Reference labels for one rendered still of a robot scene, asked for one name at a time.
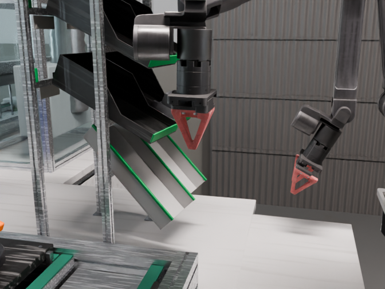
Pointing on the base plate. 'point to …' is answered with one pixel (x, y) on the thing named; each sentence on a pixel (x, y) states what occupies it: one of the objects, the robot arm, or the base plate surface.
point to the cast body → (162, 106)
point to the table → (299, 255)
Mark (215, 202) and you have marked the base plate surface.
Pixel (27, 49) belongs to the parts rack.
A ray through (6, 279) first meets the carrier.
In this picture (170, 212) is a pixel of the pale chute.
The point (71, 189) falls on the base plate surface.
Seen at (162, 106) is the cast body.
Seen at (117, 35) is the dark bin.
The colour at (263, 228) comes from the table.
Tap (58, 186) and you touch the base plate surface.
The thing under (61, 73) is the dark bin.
